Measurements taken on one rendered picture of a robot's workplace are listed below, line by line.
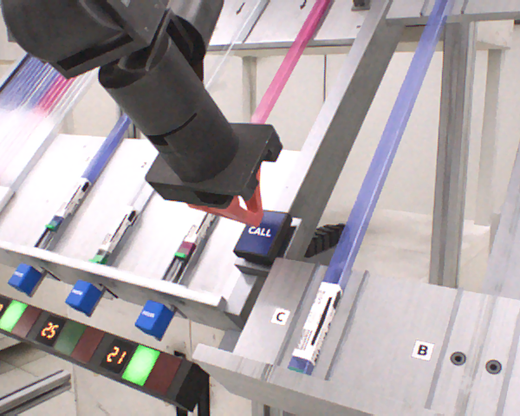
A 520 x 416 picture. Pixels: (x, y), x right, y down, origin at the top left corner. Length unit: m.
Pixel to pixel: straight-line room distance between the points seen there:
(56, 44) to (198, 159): 0.13
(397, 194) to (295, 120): 0.59
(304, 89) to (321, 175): 2.13
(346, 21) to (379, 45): 0.06
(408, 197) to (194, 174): 2.16
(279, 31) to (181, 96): 0.44
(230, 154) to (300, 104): 2.33
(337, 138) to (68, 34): 0.36
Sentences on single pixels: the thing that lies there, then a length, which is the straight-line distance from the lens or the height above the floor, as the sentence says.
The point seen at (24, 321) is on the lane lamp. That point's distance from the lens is 0.75.
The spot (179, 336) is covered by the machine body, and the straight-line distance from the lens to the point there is 1.09.
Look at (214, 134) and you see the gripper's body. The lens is 0.44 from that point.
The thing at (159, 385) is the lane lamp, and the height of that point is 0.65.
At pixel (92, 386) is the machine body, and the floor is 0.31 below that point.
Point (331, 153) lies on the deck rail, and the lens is 0.66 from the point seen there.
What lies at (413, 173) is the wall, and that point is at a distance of 2.56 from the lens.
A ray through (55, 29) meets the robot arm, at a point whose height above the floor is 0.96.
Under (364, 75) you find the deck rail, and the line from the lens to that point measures 0.72.
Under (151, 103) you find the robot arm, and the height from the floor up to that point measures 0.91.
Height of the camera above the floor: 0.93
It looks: 13 degrees down
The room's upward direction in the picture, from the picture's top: straight up
